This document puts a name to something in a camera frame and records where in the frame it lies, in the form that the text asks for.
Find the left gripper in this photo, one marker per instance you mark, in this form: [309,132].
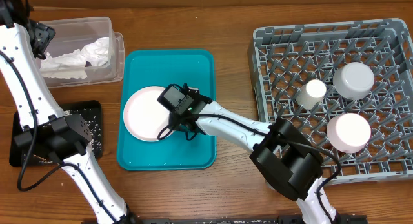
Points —
[46,33]

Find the white napkin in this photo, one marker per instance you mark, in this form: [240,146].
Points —
[66,66]
[97,53]

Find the large white plate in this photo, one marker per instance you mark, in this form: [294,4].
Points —
[144,117]

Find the white cup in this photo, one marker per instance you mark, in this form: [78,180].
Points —
[311,93]

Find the small white bowl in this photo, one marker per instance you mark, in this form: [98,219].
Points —
[348,133]

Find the metal bowl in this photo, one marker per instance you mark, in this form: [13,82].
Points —
[354,81]

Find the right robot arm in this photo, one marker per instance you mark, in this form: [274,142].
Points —
[281,153]

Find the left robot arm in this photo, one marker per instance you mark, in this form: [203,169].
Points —
[65,140]

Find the grey dishwasher rack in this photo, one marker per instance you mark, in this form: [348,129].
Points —
[284,58]

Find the teal serving tray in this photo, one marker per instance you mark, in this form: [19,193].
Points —
[144,68]

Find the clear plastic bin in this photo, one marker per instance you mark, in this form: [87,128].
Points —
[73,34]

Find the black plastic tray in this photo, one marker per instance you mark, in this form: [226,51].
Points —
[17,156]

